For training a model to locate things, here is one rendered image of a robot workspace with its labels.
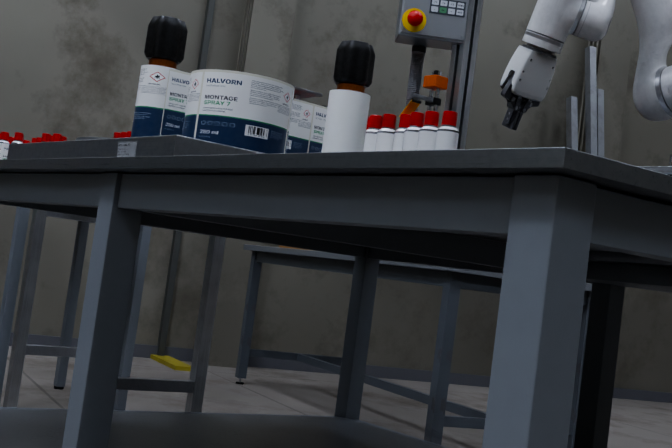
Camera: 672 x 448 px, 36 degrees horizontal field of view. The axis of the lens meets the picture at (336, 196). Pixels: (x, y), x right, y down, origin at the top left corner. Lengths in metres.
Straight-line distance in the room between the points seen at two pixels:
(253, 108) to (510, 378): 0.98
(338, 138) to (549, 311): 1.19
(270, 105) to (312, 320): 5.23
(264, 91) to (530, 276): 0.97
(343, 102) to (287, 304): 4.90
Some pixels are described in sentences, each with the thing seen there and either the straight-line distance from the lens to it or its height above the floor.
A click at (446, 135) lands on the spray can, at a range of 2.35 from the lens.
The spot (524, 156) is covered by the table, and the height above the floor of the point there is 0.82.
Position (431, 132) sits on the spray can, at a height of 1.03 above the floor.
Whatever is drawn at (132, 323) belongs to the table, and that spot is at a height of 0.37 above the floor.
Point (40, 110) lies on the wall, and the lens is 6.53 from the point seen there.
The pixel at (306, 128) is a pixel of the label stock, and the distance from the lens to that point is 2.37.
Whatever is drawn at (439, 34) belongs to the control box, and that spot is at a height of 1.30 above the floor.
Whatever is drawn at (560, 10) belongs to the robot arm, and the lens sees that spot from 2.18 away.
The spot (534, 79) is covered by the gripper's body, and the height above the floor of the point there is 1.14.
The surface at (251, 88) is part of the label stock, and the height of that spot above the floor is 1.00.
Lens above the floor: 0.69
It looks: 4 degrees up
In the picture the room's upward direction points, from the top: 8 degrees clockwise
